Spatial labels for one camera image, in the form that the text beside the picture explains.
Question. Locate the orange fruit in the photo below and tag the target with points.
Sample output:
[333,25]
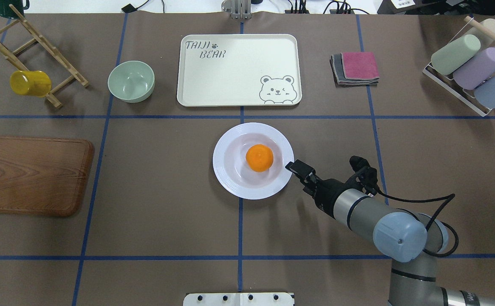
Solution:
[259,158]

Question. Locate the pink folded cloth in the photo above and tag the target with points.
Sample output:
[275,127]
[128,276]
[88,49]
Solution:
[359,66]

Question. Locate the wooden cutting board tray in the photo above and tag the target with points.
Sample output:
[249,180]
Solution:
[43,176]

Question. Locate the light green bowl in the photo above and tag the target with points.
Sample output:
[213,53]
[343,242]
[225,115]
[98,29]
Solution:
[131,81]

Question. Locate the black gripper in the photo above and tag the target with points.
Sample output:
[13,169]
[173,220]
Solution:
[326,193]

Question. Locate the wooden drying rack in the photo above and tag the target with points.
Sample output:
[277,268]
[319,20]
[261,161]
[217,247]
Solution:
[38,37]

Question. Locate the white round plate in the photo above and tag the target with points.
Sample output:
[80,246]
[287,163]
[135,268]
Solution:
[235,174]

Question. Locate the white wire cup rack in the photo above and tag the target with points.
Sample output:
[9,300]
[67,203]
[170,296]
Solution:
[448,83]

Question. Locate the dark green mug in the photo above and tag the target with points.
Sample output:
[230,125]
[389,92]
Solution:
[12,9]

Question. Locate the cream bear tray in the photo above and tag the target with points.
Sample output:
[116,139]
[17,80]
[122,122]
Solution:
[221,70]

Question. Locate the purple pastel cup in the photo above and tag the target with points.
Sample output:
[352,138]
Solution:
[475,71]

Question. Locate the wooden rack handle rod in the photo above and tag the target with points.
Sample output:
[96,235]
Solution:
[486,28]

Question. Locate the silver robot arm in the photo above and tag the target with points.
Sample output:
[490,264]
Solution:
[414,241]

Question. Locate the black equipment at table edge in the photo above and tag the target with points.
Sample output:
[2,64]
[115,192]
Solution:
[437,7]

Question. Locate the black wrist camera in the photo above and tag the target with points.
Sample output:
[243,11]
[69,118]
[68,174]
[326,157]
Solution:
[364,178]

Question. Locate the white mounting plate with bolts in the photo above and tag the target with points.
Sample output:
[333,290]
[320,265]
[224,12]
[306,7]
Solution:
[240,299]

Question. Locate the grey folded cloth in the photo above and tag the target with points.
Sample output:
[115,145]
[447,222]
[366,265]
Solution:
[339,74]

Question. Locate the yellow plastic cup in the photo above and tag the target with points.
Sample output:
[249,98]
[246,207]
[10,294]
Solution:
[30,83]

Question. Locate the green pastel cup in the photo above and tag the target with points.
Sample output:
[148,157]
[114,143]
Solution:
[453,55]

